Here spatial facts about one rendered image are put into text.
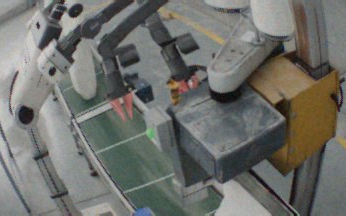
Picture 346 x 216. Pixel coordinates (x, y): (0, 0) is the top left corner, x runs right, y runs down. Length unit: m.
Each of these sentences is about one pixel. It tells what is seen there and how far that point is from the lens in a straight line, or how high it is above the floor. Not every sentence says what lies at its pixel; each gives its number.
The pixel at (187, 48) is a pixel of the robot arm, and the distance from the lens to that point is 1.69.
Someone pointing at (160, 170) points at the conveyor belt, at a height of 0.38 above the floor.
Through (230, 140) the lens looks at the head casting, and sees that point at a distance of 1.19.
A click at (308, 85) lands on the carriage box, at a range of 1.39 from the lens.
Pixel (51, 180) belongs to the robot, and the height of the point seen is 0.78.
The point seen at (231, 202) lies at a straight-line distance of 1.67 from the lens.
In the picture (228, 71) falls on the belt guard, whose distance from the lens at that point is 1.30.
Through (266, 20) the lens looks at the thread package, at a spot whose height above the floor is 1.58.
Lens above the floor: 2.07
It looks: 33 degrees down
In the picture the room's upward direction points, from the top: 11 degrees counter-clockwise
